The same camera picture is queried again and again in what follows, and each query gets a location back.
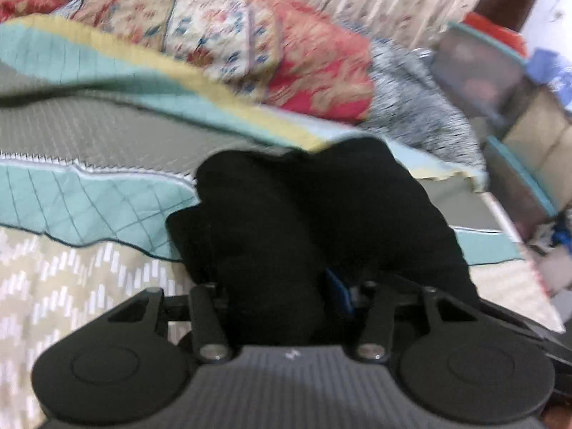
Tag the beige zigzag bed sheet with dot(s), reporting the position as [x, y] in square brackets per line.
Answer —
[67, 286]

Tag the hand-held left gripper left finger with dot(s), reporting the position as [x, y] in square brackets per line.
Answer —
[208, 317]

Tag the red floral patchwork blanket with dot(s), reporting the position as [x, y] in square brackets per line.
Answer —
[313, 67]

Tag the teal-lidded clear storage box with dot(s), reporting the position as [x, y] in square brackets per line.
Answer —
[523, 183]
[478, 71]

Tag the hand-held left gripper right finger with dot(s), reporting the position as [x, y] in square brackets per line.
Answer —
[339, 294]

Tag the black pants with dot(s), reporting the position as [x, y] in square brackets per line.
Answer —
[290, 214]

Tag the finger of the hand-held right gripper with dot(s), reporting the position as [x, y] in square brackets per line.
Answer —
[531, 333]

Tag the grey white fuzzy blanket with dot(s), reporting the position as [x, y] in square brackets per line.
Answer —
[415, 102]

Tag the beige cardboard box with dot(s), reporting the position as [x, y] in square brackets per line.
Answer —
[543, 129]

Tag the teal and grey quilt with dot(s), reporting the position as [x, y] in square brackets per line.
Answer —
[89, 196]

